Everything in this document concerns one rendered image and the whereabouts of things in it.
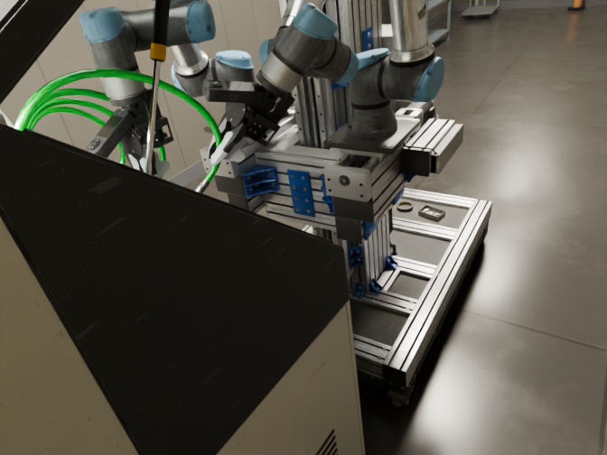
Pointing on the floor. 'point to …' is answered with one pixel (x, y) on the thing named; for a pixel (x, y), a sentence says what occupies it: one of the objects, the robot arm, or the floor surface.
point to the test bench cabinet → (310, 403)
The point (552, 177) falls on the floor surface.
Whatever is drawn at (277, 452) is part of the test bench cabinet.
